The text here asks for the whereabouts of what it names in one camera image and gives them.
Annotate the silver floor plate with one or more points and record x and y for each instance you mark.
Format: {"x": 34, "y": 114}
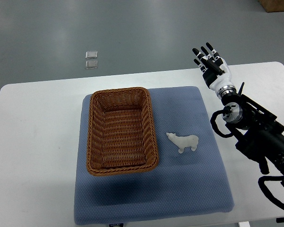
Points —
{"x": 91, "y": 64}
{"x": 91, "y": 55}

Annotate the brown cardboard box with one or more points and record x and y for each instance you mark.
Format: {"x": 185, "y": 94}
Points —
{"x": 272, "y": 5}

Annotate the blue quilted mat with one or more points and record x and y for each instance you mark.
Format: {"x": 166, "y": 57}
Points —
{"x": 187, "y": 184}

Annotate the white bear figurine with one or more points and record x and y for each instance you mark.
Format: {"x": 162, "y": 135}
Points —
{"x": 183, "y": 142}

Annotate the upper silver floor plate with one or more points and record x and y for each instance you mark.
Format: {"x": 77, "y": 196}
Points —
{"x": 91, "y": 55}

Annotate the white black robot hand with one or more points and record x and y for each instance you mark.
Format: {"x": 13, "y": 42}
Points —
{"x": 215, "y": 70}

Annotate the lower silver floor plate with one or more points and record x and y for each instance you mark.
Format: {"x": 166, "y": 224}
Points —
{"x": 91, "y": 64}

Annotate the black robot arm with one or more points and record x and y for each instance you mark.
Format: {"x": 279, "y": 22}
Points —
{"x": 260, "y": 137}

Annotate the brown wicker basket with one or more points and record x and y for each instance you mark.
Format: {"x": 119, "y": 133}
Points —
{"x": 121, "y": 133}

